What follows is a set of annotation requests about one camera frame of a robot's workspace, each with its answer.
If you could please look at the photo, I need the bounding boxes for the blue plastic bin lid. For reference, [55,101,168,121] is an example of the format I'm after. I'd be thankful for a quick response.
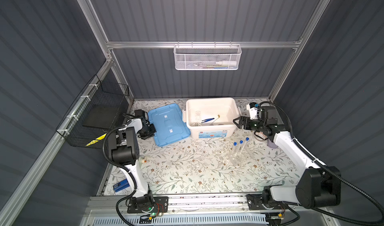
[148,104,191,147]

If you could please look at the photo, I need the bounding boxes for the blue capped test tube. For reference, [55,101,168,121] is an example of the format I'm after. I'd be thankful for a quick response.
[231,142,239,161]
[238,140,244,153]

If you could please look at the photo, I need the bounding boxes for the clear test tube rack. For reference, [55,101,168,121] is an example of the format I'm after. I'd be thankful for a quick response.
[228,137,255,167]

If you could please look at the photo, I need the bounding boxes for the blue plastic tweezers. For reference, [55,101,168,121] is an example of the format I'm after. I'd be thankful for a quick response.
[201,118,215,123]

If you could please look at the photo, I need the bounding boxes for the white plastic storage bin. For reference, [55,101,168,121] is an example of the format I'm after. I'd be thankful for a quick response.
[183,98,241,140]

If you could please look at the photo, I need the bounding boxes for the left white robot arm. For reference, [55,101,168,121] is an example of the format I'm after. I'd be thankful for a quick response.
[103,110,156,201]

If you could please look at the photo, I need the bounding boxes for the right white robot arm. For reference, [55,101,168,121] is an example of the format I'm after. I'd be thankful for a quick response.
[233,103,341,209]

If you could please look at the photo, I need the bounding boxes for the grey eyeglass case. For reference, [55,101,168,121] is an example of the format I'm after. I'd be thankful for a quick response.
[267,139,278,149]

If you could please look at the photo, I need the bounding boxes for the yellow black striped item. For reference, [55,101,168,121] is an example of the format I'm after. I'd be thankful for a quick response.
[86,131,115,147]

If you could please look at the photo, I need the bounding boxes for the black pad in basket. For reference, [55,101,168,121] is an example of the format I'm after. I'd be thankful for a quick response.
[83,105,118,129]

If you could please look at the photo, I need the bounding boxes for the blue black small device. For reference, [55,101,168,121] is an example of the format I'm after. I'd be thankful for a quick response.
[113,179,130,193]

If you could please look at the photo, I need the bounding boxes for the black wire wall basket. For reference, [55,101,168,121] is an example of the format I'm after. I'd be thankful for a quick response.
[56,76,130,149]

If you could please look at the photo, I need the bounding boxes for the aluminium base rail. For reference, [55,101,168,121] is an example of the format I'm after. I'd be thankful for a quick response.
[125,192,289,216]

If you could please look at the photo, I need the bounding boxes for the white wire mesh basket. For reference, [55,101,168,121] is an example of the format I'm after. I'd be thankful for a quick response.
[173,44,242,71]

